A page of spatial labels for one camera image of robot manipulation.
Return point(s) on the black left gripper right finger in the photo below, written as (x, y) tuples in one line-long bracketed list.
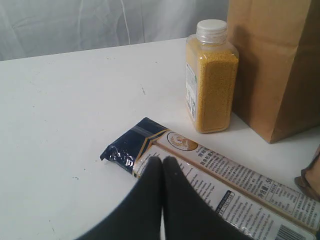
[(186, 215)]

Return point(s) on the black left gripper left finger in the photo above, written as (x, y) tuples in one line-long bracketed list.
[(138, 216)]

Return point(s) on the brown paper shopping bag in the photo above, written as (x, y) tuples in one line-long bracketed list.
[(277, 89)]

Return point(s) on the noodle packet, navy and white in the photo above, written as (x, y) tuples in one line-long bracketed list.
[(256, 205)]

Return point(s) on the brown pouch with orange label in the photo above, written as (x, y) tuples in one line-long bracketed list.
[(309, 180)]

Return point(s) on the yellow millet plastic bottle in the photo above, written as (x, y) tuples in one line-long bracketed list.
[(211, 70)]

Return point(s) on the white backdrop curtain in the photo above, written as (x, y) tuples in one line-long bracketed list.
[(30, 28)]

